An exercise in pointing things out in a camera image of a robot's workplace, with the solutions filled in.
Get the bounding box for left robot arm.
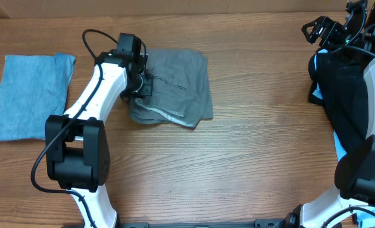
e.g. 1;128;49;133
30;33;153;227

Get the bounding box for grey shorts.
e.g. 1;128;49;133
129;49;213;128

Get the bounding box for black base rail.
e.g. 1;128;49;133
114;216;299;228

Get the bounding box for light blue garment in pile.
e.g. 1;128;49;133
308;49;375;228

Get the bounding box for blue denim garment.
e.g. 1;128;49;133
0;53;75;141

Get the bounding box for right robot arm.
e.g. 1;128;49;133
277;1;375;227

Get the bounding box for black garment in pile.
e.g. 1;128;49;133
313;52;369;153

